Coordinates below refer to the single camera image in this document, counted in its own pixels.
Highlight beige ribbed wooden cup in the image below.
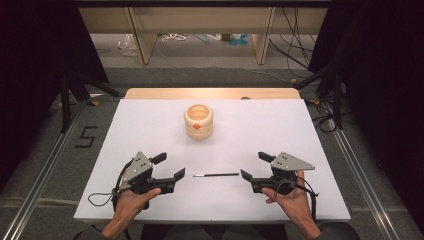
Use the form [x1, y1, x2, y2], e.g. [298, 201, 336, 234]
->
[184, 103, 214, 140]

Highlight person's right hand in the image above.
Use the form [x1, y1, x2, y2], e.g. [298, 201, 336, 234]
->
[260, 170, 317, 228]

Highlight person's left hand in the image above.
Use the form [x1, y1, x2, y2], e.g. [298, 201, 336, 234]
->
[113, 173, 163, 225]

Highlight white coiled cable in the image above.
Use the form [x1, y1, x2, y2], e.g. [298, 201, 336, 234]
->
[161, 32, 188, 43]

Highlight bundle of black cables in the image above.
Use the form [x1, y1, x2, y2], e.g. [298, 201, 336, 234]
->
[268, 6, 318, 79]

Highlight black metal stand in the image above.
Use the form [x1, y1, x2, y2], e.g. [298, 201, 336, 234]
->
[293, 64, 345, 130]
[59, 70, 125, 134]

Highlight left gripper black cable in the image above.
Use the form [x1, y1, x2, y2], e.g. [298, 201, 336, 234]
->
[87, 159, 134, 208]

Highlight light wooden shelf unit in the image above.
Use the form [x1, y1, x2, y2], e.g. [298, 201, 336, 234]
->
[77, 5, 330, 67]

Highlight clear plastic bag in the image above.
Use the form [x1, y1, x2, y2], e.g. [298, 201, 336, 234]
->
[117, 33, 138, 58]

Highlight white table cover board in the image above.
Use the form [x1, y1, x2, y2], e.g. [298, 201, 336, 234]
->
[73, 98, 352, 223]

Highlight thin black pen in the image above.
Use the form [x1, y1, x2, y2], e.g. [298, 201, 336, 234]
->
[192, 172, 240, 178]

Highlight aluminium floor rail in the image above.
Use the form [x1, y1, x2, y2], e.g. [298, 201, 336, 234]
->
[324, 116, 403, 240]
[0, 101, 87, 240]

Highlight black floor cables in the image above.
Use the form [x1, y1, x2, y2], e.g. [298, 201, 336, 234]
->
[308, 98, 351, 134]

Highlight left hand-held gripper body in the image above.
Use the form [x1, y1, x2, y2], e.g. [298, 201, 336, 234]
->
[118, 151, 177, 196]

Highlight dark curtain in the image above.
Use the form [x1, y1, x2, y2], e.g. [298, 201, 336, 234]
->
[0, 0, 110, 191]
[307, 0, 424, 233]

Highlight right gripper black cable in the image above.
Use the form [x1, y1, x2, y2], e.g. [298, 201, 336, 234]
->
[273, 175, 320, 222]

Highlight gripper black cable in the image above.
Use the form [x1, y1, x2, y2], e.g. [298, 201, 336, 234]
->
[273, 175, 320, 222]
[87, 159, 134, 208]

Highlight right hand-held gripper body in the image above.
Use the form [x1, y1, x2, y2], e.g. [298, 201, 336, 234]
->
[250, 151, 316, 196]

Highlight blue plastic objects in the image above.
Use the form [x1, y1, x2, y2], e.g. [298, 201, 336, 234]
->
[228, 33, 250, 47]

